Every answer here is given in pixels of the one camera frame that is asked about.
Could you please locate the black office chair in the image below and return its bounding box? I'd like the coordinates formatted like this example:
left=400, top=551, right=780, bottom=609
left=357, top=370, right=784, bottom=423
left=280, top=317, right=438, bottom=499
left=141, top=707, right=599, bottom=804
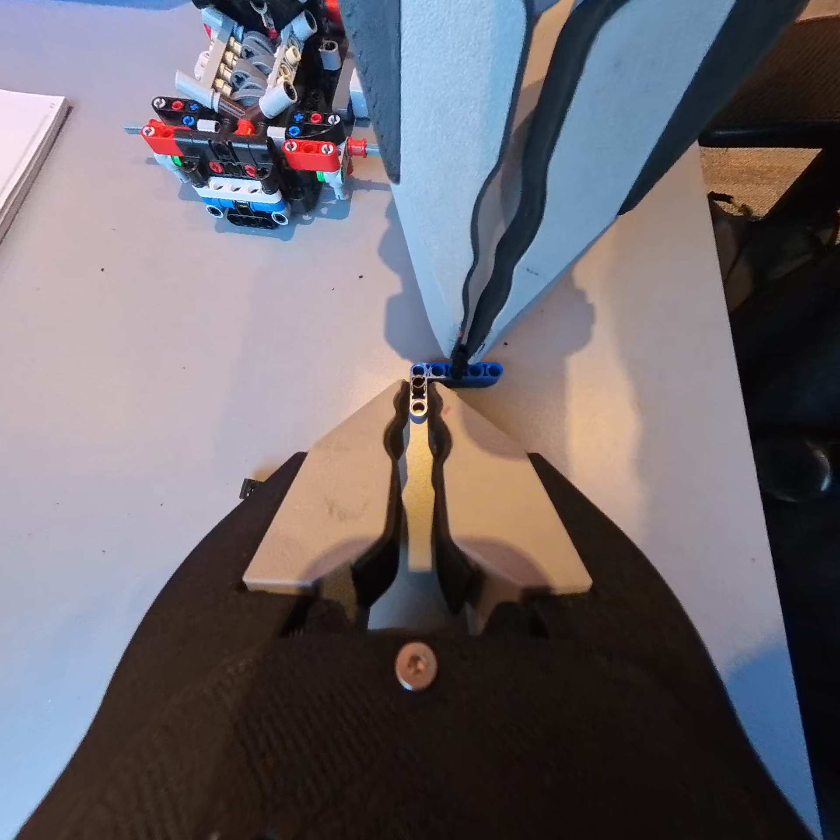
left=697, top=13, right=840, bottom=151

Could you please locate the brick car chassis model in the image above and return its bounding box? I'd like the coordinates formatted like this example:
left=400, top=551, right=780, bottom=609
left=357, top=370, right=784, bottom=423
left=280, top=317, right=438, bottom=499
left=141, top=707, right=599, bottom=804
left=123, top=0, right=380, bottom=231

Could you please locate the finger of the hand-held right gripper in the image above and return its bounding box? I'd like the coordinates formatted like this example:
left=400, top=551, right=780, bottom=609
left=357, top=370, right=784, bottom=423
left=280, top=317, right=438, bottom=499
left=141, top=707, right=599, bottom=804
left=390, top=0, right=530, bottom=355
left=467, top=0, right=737, bottom=358

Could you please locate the blue angled beam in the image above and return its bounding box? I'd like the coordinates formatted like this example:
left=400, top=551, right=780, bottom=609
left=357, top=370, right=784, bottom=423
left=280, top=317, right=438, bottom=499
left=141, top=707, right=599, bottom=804
left=408, top=360, right=505, bottom=419

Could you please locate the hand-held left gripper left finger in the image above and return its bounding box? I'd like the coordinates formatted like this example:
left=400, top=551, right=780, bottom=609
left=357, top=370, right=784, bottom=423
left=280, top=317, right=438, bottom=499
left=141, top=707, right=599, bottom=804
left=243, top=382, right=404, bottom=608

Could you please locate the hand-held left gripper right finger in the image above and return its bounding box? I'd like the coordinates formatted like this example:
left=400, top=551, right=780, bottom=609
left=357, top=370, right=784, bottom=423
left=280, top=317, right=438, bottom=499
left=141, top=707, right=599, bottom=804
left=430, top=384, right=593, bottom=616

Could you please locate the building instruction booklet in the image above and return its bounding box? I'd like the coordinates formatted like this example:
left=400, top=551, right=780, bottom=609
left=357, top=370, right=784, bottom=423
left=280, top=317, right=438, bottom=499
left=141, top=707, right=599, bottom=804
left=0, top=88, right=72, bottom=245

